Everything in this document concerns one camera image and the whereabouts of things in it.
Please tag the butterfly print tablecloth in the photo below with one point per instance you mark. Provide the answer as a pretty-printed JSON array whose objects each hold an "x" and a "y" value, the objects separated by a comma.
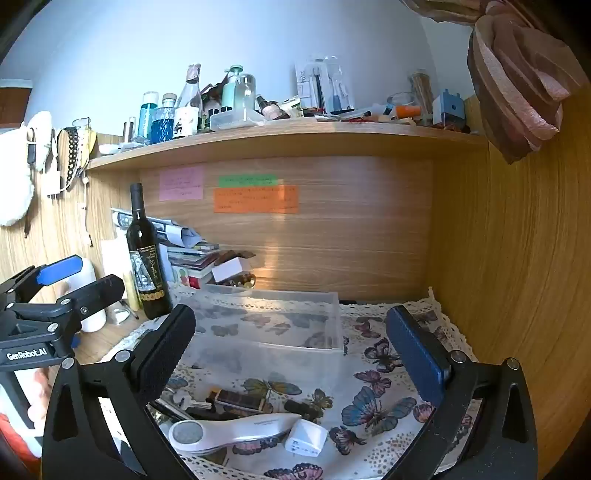
[{"x": 369, "y": 392}]

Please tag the clear round bottle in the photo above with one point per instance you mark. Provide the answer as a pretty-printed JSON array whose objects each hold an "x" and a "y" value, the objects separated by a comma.
[{"x": 247, "y": 91}]

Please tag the brown pink curtain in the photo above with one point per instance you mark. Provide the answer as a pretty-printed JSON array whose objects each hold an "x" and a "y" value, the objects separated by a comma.
[{"x": 517, "y": 83}]

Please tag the tall clear bottle white label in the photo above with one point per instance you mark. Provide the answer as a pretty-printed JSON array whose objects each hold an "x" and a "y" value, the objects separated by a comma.
[{"x": 187, "y": 110}]

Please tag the mint green pump bottle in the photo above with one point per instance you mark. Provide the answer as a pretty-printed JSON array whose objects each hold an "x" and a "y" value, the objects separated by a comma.
[{"x": 229, "y": 94}]

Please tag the white plastic bottle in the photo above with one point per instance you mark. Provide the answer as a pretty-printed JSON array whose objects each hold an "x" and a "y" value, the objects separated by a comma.
[{"x": 92, "y": 318}]

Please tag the white charger adapter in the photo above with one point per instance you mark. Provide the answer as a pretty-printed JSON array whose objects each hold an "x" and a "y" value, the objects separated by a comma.
[{"x": 307, "y": 441}]

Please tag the glass jar of sticks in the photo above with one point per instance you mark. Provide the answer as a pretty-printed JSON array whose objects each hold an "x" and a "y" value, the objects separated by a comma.
[{"x": 422, "y": 92}]

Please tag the orange tube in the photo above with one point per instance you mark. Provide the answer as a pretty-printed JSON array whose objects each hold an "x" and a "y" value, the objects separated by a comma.
[{"x": 408, "y": 111}]

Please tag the white handheld device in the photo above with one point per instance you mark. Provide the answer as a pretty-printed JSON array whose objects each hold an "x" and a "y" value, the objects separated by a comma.
[{"x": 231, "y": 428}]

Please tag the metal keys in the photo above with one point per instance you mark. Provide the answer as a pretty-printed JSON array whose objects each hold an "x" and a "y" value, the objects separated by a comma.
[{"x": 190, "y": 402}]

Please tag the wooden shelf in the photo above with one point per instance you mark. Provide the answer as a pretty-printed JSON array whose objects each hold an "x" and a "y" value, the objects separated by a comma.
[{"x": 286, "y": 138}]

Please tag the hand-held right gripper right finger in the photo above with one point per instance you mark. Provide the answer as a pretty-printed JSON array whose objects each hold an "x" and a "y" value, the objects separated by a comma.
[{"x": 418, "y": 355}]

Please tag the toothbrush package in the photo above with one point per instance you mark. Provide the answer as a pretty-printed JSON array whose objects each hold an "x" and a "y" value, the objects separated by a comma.
[{"x": 323, "y": 85}]

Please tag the blue liquid bottle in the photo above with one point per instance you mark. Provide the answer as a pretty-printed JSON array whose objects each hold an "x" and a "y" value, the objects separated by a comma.
[{"x": 148, "y": 115}]

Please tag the small white box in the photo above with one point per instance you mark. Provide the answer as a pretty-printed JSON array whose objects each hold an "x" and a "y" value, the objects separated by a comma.
[{"x": 229, "y": 270}]

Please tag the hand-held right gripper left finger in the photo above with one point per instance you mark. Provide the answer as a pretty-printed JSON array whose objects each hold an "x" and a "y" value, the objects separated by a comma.
[{"x": 161, "y": 350}]

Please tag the dark wine bottle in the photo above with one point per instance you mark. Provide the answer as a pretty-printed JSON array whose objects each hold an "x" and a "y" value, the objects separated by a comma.
[{"x": 147, "y": 258}]

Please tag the stack of books and magazines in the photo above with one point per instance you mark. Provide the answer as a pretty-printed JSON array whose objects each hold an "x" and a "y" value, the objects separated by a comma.
[{"x": 194, "y": 256}]

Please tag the white fluffy cloth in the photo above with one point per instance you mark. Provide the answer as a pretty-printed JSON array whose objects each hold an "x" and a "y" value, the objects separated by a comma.
[{"x": 18, "y": 175}]

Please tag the brown rectangular lighter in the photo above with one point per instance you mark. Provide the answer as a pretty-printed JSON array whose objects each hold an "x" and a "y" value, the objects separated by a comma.
[{"x": 238, "y": 399}]

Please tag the pink sticky note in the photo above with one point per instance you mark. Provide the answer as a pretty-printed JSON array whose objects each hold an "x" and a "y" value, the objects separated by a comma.
[{"x": 181, "y": 183}]

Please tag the orange sticky note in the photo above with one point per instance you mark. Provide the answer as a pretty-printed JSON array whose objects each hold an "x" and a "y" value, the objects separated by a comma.
[{"x": 256, "y": 199}]

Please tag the blue patterned glass bottle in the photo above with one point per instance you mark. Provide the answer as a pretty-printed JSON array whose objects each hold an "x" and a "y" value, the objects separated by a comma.
[{"x": 165, "y": 124}]

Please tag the clear plastic storage box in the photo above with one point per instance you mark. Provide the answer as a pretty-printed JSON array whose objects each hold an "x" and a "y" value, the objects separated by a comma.
[{"x": 263, "y": 323}]

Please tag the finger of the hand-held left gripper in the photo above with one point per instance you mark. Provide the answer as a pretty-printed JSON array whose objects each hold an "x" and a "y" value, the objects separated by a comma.
[
  {"x": 99, "y": 293},
  {"x": 57, "y": 270}
]

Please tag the small brown cosmetic bottle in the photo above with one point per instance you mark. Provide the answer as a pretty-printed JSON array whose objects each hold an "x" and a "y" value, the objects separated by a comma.
[{"x": 270, "y": 109}]

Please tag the green sticky note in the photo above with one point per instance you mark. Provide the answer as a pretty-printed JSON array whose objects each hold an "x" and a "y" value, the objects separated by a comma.
[{"x": 247, "y": 180}]

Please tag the white paper card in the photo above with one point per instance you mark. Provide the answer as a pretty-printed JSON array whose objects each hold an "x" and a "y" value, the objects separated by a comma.
[{"x": 113, "y": 258}]

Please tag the clear plastic tray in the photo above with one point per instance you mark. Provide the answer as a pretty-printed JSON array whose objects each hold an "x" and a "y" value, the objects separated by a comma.
[{"x": 235, "y": 121}]

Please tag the clear glass cup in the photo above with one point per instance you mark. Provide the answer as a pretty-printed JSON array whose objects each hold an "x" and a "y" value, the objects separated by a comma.
[{"x": 401, "y": 102}]

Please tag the blue and white box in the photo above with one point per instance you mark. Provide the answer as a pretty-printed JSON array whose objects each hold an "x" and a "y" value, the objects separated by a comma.
[{"x": 449, "y": 108}]

